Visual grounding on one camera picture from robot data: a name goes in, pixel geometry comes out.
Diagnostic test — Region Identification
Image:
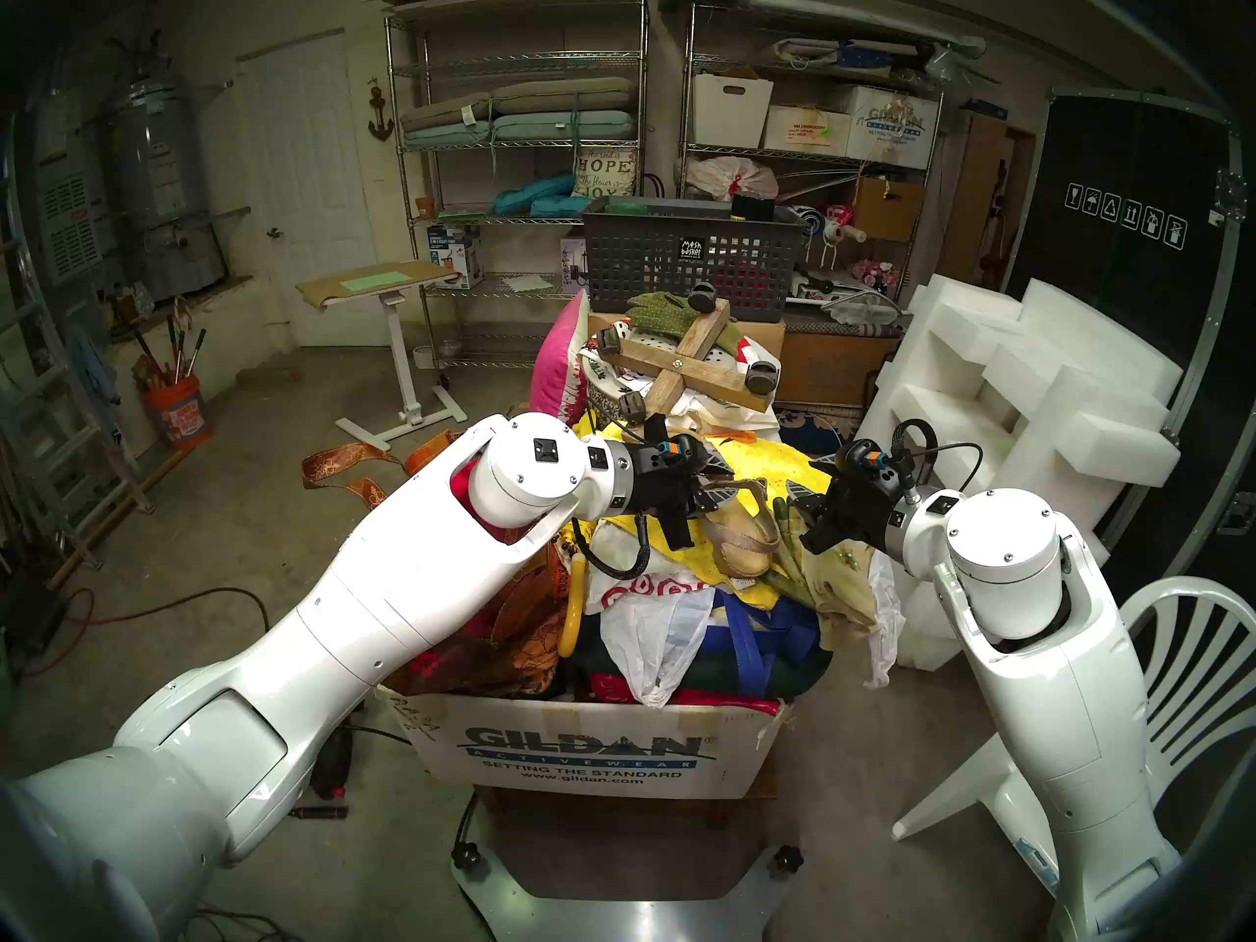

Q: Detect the red floor cord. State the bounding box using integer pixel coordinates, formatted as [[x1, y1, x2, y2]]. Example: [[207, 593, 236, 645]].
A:
[[20, 585, 271, 681]]

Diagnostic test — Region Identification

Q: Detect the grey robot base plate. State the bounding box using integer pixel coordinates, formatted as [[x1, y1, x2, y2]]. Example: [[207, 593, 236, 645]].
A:
[[451, 817, 806, 942]]

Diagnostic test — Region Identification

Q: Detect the blue white product box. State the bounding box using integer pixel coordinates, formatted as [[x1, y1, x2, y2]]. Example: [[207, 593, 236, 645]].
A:
[[427, 224, 485, 291]]

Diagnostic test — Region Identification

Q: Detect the chrome wire shelf rack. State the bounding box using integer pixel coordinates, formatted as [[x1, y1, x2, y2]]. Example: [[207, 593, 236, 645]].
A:
[[677, 0, 945, 293], [385, 0, 651, 372]]

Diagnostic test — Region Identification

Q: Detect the flat brown cardboard box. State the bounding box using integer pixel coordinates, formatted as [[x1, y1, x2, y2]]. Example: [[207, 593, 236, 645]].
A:
[[587, 310, 788, 362]]

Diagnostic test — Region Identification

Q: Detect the white plastic chair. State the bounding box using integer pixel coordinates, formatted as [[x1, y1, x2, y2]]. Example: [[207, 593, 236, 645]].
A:
[[891, 575, 1256, 872]]

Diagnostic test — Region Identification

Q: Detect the Hope print pillow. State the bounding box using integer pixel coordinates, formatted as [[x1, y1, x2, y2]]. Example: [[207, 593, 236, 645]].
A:
[[572, 145, 639, 200]]

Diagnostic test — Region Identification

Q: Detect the white overbed table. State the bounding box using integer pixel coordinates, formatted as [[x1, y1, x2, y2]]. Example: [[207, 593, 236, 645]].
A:
[[296, 261, 470, 452]]

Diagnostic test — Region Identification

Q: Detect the green knit glove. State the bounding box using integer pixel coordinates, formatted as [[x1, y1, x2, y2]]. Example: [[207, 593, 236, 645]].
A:
[[626, 290, 747, 357]]

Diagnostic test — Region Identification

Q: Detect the teal blue cushion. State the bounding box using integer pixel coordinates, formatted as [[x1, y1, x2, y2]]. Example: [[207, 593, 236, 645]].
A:
[[493, 173, 595, 217]]

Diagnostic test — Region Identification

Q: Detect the blue white patterned cloth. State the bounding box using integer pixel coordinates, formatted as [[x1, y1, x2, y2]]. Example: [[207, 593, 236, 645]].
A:
[[780, 405, 857, 457]]

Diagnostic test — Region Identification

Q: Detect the red black cord reel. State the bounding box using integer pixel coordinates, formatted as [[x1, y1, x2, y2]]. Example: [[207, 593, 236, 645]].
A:
[[289, 724, 354, 821]]

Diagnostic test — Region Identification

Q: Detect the white foam packing insert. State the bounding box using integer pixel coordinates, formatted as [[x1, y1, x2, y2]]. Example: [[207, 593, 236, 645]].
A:
[[844, 273, 1185, 671]]

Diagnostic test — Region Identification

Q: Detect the dark plastic mesh basket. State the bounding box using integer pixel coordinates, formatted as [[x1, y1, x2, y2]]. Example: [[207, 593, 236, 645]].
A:
[[582, 196, 808, 325]]

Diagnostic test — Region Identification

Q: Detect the tan green-tipped garden glove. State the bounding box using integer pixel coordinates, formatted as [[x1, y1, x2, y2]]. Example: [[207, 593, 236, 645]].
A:
[[770, 494, 879, 652]]

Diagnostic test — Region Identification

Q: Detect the wooden cross caster dolly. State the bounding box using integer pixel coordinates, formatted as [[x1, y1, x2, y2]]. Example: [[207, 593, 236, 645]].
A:
[[594, 283, 781, 426]]

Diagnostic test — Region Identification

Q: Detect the white handled storage bin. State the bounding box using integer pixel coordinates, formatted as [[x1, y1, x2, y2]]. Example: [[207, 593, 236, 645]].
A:
[[692, 74, 774, 149]]

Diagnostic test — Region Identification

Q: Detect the large Gildan activewear carton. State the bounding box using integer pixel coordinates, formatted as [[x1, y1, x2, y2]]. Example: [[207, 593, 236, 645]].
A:
[[378, 690, 796, 802]]

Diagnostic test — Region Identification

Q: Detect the aluminium ladder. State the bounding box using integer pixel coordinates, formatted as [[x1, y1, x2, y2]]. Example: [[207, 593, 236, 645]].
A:
[[0, 116, 153, 570]]

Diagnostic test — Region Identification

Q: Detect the tan flower strap sandal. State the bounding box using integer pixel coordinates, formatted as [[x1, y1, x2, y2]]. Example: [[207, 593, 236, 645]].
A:
[[687, 438, 783, 580]]

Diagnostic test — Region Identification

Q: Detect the grey furnace unit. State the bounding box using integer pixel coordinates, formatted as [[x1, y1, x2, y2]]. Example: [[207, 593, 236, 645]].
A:
[[34, 155, 104, 284]]

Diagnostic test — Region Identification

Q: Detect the pink white pillow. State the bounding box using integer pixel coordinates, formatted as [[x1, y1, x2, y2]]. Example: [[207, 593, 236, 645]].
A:
[[528, 290, 592, 429]]

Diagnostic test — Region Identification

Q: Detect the grey water heater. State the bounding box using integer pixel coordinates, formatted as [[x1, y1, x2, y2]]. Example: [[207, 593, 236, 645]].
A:
[[108, 77, 227, 303]]

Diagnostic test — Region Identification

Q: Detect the tan seat cushion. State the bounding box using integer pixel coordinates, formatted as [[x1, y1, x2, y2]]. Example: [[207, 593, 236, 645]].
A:
[[399, 77, 635, 133]]

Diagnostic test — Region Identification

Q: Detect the small white Gildan box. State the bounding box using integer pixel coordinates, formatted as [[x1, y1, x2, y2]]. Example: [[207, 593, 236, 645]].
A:
[[844, 84, 941, 171]]

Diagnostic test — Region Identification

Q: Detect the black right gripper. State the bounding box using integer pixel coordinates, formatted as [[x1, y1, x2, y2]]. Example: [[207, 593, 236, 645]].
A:
[[788, 474, 909, 556]]

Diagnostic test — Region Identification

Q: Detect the white red-target plastic bag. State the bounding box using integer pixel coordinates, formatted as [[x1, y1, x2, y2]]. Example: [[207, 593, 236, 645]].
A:
[[589, 523, 722, 707]]

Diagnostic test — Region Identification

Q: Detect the pale plastic shelf bag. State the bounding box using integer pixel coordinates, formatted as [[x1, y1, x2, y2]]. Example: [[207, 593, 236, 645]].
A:
[[685, 155, 781, 203]]

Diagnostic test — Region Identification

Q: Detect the yellow plastic handle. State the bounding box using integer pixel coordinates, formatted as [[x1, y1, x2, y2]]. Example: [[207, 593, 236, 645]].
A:
[[561, 552, 588, 668]]

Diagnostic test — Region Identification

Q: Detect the white labelled cardboard box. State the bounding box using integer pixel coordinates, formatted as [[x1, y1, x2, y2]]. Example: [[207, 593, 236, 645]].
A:
[[763, 104, 853, 158]]

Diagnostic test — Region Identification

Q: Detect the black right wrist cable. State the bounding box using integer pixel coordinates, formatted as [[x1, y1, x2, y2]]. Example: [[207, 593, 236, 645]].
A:
[[888, 418, 984, 499]]

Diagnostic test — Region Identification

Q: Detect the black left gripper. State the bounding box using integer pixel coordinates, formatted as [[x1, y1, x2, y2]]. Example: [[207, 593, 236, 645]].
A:
[[630, 415, 739, 550]]

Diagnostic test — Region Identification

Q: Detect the yellow towel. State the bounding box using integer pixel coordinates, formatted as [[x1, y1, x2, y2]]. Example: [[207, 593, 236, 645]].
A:
[[574, 410, 841, 607]]

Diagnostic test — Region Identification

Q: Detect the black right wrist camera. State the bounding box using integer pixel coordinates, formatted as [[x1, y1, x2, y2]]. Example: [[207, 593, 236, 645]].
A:
[[842, 438, 909, 482]]

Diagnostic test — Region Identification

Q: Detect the orange plastic bucket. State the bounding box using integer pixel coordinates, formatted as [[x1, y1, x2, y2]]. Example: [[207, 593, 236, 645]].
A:
[[145, 373, 212, 450]]

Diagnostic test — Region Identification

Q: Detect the brown wooden cabinet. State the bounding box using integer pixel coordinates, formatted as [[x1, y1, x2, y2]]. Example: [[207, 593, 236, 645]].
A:
[[937, 111, 1038, 293]]

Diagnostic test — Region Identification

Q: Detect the black flight case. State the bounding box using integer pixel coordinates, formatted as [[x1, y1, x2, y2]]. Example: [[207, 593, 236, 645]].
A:
[[1001, 86, 1256, 598]]

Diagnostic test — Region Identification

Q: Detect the orange patterned ribbon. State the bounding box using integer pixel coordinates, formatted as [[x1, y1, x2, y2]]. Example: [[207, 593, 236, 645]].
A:
[[300, 442, 408, 511]]

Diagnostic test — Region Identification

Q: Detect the brown wooden chest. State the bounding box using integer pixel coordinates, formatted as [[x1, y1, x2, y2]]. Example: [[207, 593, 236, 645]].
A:
[[775, 307, 909, 411]]

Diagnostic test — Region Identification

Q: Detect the white panel door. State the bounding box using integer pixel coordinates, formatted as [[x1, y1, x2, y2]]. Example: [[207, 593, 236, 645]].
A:
[[235, 29, 379, 347]]

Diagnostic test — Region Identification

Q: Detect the mint seat cushion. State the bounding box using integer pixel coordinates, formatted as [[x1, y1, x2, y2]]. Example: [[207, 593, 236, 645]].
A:
[[402, 111, 637, 148]]

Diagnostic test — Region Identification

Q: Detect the red fabric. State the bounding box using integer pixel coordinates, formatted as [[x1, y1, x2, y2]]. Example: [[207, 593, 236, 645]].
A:
[[589, 673, 783, 717]]

